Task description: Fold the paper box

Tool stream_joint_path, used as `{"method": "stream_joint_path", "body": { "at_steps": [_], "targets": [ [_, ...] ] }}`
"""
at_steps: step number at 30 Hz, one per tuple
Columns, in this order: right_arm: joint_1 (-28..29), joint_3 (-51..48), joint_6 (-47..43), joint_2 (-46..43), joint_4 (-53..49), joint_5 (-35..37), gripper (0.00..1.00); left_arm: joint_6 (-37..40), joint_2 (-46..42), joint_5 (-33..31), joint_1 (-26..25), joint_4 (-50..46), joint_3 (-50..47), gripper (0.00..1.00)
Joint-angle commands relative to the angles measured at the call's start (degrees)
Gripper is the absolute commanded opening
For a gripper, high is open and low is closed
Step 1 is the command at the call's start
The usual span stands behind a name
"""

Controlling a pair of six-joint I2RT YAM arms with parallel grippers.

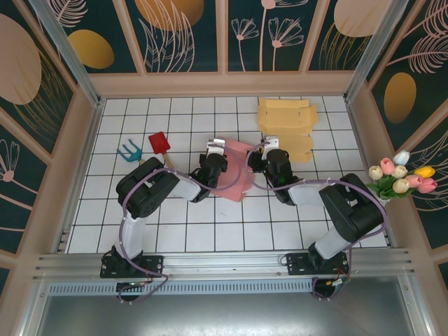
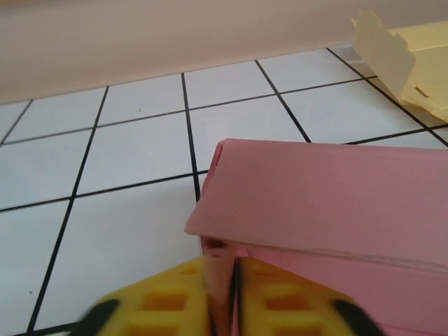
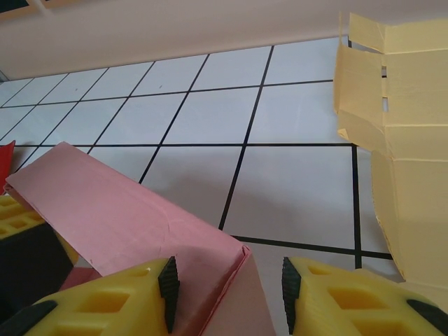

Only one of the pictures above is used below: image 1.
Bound grey metal panel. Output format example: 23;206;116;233
34;293;421;336

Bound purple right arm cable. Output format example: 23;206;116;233
246;139;389;281

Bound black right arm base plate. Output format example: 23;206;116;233
286;252;351;277

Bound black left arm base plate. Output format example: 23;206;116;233
99;252;165;279

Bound red toy shovel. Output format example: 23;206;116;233
148;131;175;171

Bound pink paper box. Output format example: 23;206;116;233
209;136;255;203

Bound tulip bouquet in vase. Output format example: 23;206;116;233
344;97;398;250

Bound aluminium table side rail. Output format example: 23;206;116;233
52;99;106;253

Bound white and blue tulip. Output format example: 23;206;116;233
392;149;411;166

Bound green tulip leaves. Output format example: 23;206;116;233
363;174;419;202

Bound slotted grey cable duct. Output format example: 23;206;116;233
47;281;316;295

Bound yellow paper box sheet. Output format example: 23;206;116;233
258;97;320;164

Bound aluminium frame post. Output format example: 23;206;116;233
27;0;106;108
344;0;417;104

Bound teal toy garden rake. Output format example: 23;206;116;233
116;138;146;165

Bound aluminium mounting rail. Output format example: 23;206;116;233
33;248;417;281

